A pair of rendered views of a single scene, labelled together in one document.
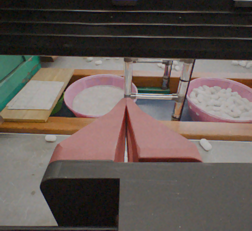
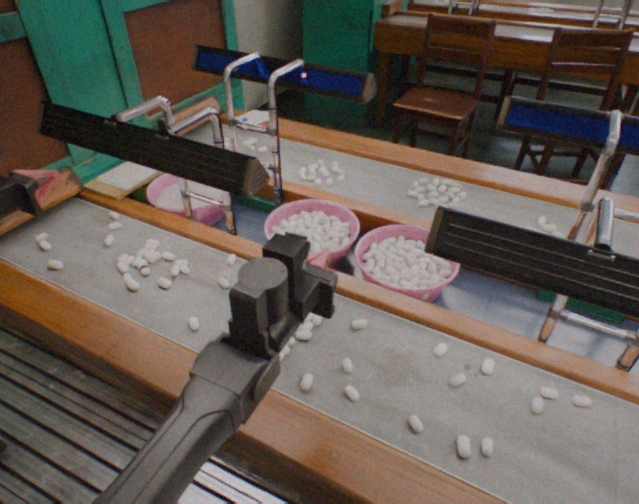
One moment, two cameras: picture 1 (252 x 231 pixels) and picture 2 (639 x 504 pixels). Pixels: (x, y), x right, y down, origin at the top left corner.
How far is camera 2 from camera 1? 1.00 m
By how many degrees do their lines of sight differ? 20
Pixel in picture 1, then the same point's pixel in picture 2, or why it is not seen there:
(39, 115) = (115, 192)
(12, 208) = (58, 250)
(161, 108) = (259, 226)
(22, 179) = (74, 236)
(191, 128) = (232, 242)
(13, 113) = (97, 185)
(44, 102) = (128, 182)
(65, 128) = (128, 209)
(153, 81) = (268, 191)
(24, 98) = (115, 174)
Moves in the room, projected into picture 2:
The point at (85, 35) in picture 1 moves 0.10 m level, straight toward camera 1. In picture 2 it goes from (91, 138) to (62, 159)
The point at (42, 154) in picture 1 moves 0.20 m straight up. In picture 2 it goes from (100, 225) to (77, 163)
